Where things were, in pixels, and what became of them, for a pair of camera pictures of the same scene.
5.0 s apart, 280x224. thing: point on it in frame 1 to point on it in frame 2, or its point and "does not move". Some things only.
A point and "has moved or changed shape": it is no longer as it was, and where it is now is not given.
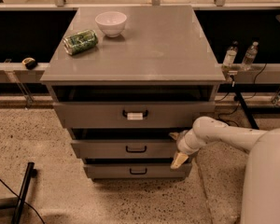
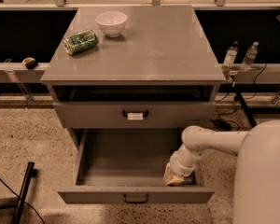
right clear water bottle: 250,56 does not move
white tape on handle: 134,116 does not move
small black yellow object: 30,63 does not move
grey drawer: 125,148 has moved or changed shape
